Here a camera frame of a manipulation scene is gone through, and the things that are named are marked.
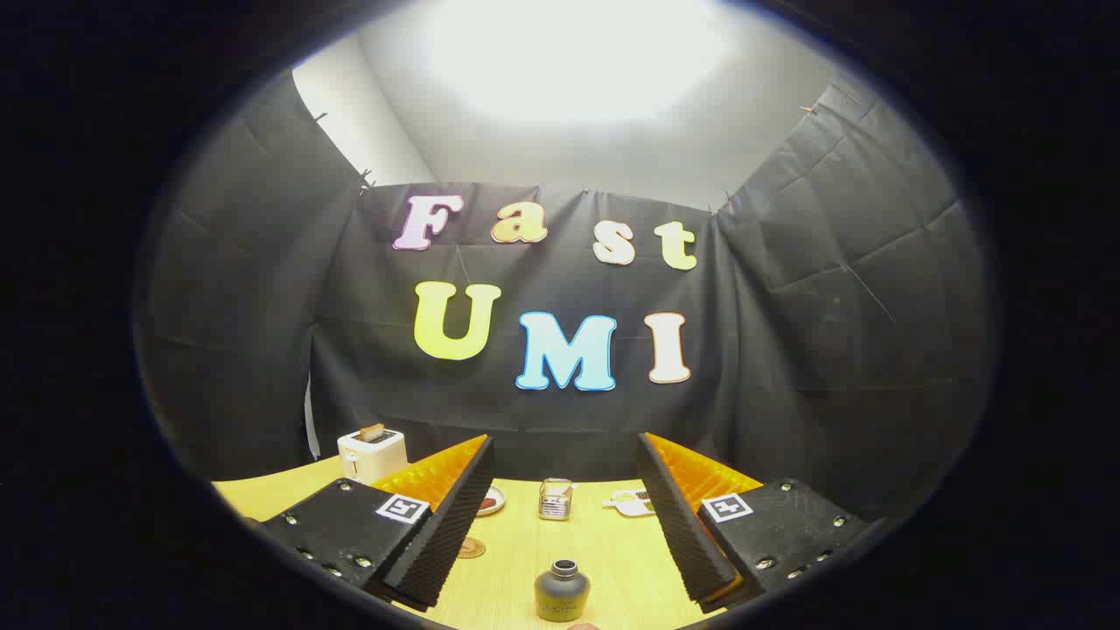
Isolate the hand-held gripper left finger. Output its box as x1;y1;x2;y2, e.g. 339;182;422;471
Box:
261;433;496;612

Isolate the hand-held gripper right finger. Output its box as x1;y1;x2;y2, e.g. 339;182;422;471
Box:
636;431;876;613

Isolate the silver bottle with green label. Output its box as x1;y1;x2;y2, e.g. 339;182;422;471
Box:
535;559;592;623

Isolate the white divided condiment dish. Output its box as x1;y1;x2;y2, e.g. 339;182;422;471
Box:
602;489;657;518

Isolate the light wooden table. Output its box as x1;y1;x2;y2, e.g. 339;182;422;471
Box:
213;455;762;630

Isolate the cream toaster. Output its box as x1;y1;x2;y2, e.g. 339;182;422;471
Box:
338;424;409;485

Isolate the black backdrop cloth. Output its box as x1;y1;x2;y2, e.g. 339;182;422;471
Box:
136;70;998;526

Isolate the metal wire holder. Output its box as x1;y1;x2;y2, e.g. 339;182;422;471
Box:
538;478;575;522

